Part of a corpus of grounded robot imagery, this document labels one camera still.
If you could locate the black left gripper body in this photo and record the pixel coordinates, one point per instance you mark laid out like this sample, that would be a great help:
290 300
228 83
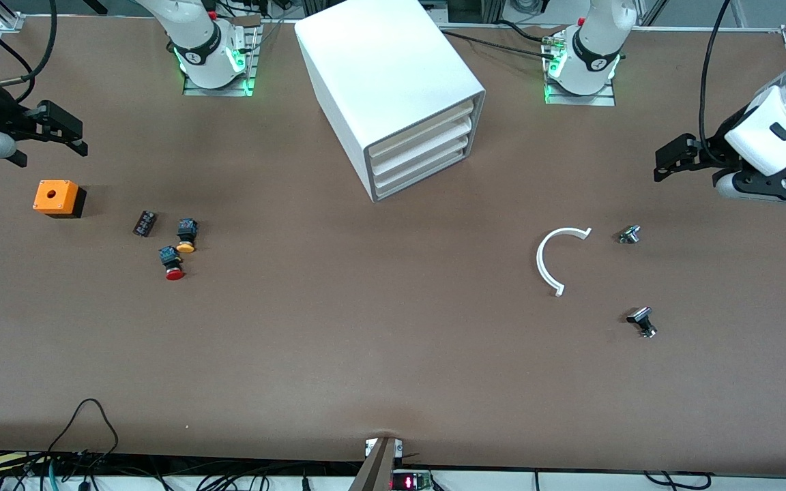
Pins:
719 146

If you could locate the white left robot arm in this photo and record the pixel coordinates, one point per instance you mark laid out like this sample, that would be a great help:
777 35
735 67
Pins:
598 41

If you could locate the yellow push button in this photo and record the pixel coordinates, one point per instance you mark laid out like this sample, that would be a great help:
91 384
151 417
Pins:
186 247

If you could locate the red push button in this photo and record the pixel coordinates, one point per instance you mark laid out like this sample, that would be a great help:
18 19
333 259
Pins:
175 273

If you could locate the black terminal block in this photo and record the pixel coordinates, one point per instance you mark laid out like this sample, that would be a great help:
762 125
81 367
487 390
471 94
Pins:
144 224

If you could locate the white table edge ledge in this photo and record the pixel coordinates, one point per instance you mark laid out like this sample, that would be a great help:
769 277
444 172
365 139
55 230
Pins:
570 483

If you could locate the red digit display module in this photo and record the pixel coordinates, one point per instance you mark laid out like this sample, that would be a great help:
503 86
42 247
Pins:
410 483

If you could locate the orange button enclosure box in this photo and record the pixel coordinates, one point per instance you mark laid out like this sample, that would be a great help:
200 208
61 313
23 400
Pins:
52 198

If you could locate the small silver switch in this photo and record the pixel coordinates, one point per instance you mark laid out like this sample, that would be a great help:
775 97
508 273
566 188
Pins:
629 235

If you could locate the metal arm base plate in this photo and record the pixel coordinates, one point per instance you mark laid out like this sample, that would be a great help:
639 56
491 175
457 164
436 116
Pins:
584 100
219 92

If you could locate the brown camera mount beam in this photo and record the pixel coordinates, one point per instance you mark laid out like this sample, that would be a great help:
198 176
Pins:
379 464

